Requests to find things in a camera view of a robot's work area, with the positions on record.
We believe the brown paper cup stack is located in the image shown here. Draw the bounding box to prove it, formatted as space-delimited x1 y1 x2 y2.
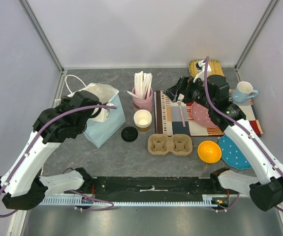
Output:
133 110 152 132

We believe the slotted grey cable duct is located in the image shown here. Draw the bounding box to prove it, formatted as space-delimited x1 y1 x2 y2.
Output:
39 194 218 207

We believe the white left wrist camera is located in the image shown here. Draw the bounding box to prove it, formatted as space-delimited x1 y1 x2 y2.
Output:
92 104 113 122

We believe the orange plastic bowl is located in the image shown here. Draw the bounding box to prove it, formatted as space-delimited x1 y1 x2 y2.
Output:
197 141 222 164

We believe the pink tin straw holder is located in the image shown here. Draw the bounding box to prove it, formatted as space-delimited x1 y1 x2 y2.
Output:
132 88 154 113

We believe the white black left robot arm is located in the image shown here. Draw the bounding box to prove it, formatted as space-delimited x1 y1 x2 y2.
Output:
0 90 105 210

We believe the light blue paper bag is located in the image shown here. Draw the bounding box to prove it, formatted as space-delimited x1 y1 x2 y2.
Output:
64 75 126 148

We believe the brown cardboard cup carrier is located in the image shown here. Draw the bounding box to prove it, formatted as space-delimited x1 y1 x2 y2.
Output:
148 134 193 156

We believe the black cup lid stack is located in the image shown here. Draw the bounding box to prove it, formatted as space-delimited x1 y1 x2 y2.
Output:
121 126 138 143

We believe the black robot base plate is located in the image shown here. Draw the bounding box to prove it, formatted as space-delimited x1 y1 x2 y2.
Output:
78 177 227 202

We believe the yellow woven bamboo tray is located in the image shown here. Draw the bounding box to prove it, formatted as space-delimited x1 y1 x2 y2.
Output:
189 59 224 77

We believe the pink handled fork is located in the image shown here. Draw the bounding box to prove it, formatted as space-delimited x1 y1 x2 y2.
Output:
177 97 186 127

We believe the pink polka dot plate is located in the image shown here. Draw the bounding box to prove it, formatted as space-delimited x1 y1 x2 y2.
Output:
190 102 217 128

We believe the white wrapped straws bundle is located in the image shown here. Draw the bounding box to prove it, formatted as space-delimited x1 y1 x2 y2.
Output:
134 71 153 100

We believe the light blue mug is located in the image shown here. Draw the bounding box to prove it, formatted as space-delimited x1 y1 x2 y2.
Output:
232 81 258 103

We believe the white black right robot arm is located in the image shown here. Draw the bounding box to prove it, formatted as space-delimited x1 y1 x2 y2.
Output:
163 75 283 211

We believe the colourful patchwork placemat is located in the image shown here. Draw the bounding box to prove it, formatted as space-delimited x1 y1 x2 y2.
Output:
154 88 264 137

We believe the blue polka dot plate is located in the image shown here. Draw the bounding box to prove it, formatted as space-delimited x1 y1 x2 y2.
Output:
218 135 252 170

